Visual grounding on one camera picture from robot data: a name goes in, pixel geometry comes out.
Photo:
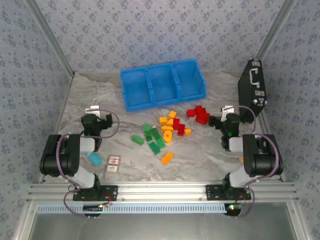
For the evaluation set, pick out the grey metal lower panel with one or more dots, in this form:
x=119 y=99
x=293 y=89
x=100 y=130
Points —
x=162 y=227

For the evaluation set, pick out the aluminium front rail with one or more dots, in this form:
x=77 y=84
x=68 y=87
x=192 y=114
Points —
x=162 y=191

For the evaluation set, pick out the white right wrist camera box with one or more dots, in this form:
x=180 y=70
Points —
x=227 y=109

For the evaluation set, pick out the aluminium frame post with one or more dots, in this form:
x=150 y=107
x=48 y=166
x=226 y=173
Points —
x=52 y=37
x=277 y=30

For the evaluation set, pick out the light blue capsule toy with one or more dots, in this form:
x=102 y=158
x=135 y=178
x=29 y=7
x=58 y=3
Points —
x=95 y=158

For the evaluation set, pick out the blue three-compartment plastic bin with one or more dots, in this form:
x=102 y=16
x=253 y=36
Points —
x=162 y=85

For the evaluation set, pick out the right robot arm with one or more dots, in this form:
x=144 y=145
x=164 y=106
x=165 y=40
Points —
x=262 y=155

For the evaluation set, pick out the rounded green lego piece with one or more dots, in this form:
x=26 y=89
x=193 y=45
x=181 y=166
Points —
x=137 y=140

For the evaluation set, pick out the small circuit board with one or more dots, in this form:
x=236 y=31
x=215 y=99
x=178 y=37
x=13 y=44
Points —
x=233 y=207
x=93 y=207

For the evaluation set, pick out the yellow lego with red dot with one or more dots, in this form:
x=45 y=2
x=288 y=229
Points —
x=167 y=136

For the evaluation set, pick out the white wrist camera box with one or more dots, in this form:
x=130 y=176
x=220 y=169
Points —
x=92 y=109
x=227 y=109

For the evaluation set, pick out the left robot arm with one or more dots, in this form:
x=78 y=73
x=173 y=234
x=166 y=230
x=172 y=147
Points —
x=60 y=155

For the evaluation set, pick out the long green lego brick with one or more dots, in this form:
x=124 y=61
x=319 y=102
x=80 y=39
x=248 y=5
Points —
x=155 y=133
x=154 y=148

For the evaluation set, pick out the red lego brick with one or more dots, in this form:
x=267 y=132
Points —
x=200 y=109
x=181 y=130
x=176 y=122
x=202 y=118
x=191 y=113

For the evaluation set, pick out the red-patterned card box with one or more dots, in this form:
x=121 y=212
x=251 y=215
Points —
x=113 y=165

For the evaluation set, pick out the long orange lego brick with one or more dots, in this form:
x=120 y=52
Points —
x=167 y=158

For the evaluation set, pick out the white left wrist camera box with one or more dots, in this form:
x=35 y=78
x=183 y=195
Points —
x=92 y=109

